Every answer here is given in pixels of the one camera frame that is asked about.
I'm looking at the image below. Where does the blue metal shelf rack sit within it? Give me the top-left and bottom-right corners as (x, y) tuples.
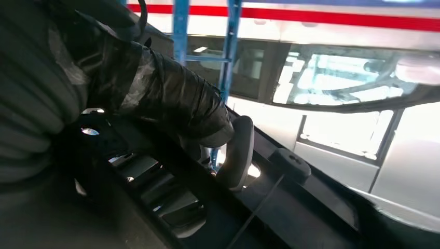
(172, 0), (243, 171)

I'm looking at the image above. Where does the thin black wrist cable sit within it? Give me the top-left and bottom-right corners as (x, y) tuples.
(132, 0), (149, 42)

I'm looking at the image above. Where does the white car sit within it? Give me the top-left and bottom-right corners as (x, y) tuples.
(127, 0), (440, 234)

